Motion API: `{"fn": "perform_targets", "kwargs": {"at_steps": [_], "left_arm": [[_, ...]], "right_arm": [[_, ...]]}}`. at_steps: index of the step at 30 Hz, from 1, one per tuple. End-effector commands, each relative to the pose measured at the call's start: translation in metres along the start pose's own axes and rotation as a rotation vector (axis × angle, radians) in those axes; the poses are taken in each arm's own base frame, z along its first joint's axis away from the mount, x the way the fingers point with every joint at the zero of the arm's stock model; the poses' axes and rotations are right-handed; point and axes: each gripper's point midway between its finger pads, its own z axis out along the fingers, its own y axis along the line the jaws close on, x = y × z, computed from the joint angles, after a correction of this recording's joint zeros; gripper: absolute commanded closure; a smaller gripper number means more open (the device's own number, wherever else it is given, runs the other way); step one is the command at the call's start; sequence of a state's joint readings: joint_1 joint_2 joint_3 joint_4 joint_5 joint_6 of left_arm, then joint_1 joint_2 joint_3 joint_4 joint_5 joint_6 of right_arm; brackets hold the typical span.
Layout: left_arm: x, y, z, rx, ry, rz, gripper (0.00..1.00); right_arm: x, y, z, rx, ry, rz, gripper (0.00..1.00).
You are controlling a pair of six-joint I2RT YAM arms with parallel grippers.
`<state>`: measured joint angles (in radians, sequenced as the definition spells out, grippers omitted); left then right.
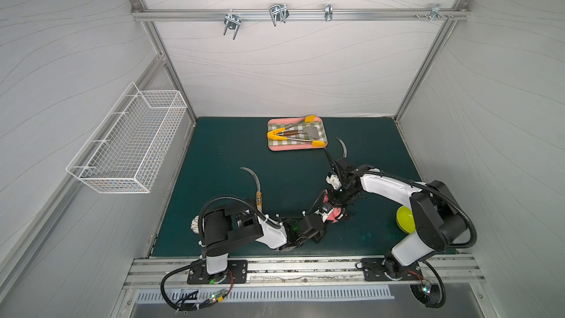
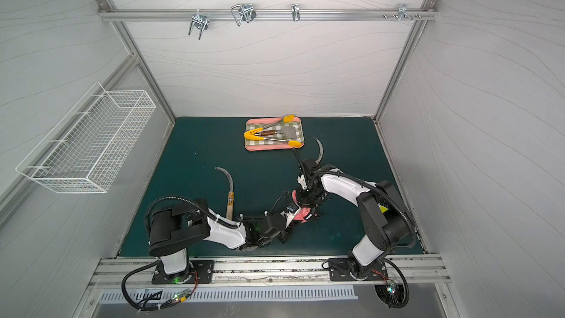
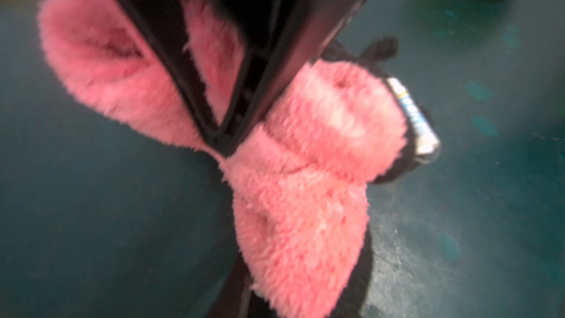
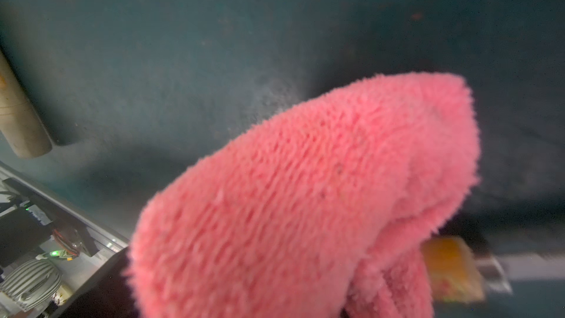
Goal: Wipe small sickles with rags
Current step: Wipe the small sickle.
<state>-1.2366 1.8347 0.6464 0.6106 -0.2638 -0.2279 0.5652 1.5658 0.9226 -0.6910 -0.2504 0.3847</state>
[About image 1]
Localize pink rag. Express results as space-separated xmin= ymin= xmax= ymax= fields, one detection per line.
xmin=320 ymin=191 xmax=345 ymax=223

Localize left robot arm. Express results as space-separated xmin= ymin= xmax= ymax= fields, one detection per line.
xmin=196 ymin=196 xmax=326 ymax=275

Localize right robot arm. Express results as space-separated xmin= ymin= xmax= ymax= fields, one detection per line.
xmin=326 ymin=166 xmax=478 ymax=279

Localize lime green bowl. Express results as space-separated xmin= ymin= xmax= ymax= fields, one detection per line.
xmin=396 ymin=206 xmax=416 ymax=234

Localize small metal spatula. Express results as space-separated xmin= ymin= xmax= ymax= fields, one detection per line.
xmin=282 ymin=126 xmax=319 ymax=139

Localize pink checkered tray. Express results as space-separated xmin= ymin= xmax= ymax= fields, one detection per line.
xmin=267 ymin=116 xmax=328 ymax=152

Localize yellow tipped metal tongs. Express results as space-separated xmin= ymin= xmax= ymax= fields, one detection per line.
xmin=266 ymin=115 xmax=327 ymax=147

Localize white vent strip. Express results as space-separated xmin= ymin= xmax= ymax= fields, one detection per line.
xmin=135 ymin=284 xmax=395 ymax=304

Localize metal U-bolt clamp middle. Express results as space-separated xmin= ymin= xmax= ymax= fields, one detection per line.
xmin=269 ymin=3 xmax=289 ymax=27

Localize metal u-bolt clamp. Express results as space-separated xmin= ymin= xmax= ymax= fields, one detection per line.
xmin=269 ymin=3 xmax=289 ymax=27
xmin=223 ymin=13 xmax=241 ymax=40

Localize metal U-bolt clamp left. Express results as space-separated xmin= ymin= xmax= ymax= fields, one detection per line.
xmin=223 ymin=13 xmax=241 ymax=40

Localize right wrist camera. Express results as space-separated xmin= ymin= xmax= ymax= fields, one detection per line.
xmin=326 ymin=174 xmax=342 ymax=191

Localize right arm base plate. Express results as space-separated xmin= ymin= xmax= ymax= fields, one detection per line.
xmin=355 ymin=257 xmax=422 ymax=282

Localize white rope ball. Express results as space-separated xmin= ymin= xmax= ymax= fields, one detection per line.
xmin=191 ymin=216 xmax=200 ymax=234

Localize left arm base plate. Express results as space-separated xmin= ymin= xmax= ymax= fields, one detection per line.
xmin=187 ymin=259 xmax=248 ymax=285

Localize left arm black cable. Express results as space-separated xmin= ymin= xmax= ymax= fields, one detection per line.
xmin=159 ymin=260 xmax=235 ymax=312

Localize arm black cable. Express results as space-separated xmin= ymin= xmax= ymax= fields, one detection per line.
xmin=159 ymin=260 xmax=235 ymax=312
xmin=409 ymin=259 xmax=447 ymax=309

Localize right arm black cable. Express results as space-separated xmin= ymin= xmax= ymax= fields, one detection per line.
xmin=409 ymin=259 xmax=447 ymax=309

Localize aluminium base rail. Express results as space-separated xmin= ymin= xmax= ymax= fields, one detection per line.
xmin=123 ymin=254 xmax=486 ymax=289

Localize metal bracket with bolts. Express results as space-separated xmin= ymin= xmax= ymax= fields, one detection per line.
xmin=414 ymin=4 xmax=455 ymax=22

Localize white wire basket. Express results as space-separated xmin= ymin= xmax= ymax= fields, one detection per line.
xmin=66 ymin=82 xmax=187 ymax=194

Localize aluminium crossbar rail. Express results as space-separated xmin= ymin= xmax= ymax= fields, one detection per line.
xmin=132 ymin=7 xmax=472 ymax=22

